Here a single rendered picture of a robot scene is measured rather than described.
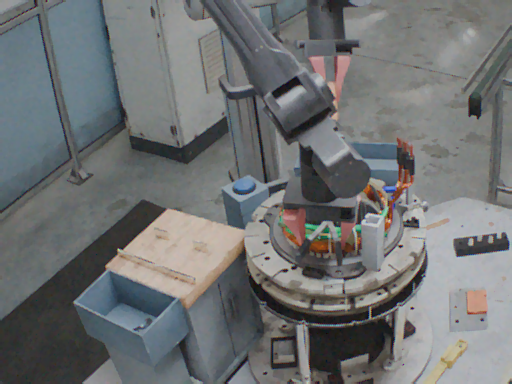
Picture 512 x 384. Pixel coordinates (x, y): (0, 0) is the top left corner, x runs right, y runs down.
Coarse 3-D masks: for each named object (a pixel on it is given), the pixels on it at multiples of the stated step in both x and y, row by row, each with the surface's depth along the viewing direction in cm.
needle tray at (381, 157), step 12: (360, 144) 144; (372, 144) 143; (384, 144) 143; (396, 144) 142; (408, 144) 141; (372, 156) 145; (384, 156) 144; (372, 168) 135; (384, 168) 134; (396, 168) 141; (384, 180) 135; (396, 180) 135
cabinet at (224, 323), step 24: (240, 264) 124; (216, 288) 119; (240, 288) 126; (192, 312) 113; (216, 312) 121; (240, 312) 128; (192, 336) 116; (216, 336) 123; (240, 336) 130; (192, 360) 122; (216, 360) 124; (240, 360) 131
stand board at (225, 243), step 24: (168, 216) 130; (192, 216) 129; (144, 240) 124; (168, 240) 123; (192, 240) 123; (216, 240) 122; (240, 240) 121; (120, 264) 119; (168, 264) 118; (192, 264) 117; (216, 264) 116; (168, 288) 112; (192, 288) 112
